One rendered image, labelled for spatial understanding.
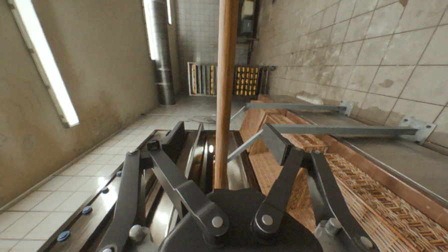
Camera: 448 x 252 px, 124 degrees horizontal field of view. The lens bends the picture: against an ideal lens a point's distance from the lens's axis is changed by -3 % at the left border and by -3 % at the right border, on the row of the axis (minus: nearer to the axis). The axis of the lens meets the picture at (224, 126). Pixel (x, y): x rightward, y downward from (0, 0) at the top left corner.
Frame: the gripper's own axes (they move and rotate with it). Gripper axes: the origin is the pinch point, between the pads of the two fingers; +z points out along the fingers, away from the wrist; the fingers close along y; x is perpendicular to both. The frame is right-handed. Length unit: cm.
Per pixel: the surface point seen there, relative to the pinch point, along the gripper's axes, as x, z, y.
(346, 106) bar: -15, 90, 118
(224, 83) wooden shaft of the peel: 6.8, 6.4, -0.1
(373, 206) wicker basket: -27, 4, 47
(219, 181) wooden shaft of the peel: -16.7, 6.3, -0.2
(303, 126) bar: -16, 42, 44
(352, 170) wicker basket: -27, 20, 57
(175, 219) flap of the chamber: -62, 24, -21
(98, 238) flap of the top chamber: -79, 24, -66
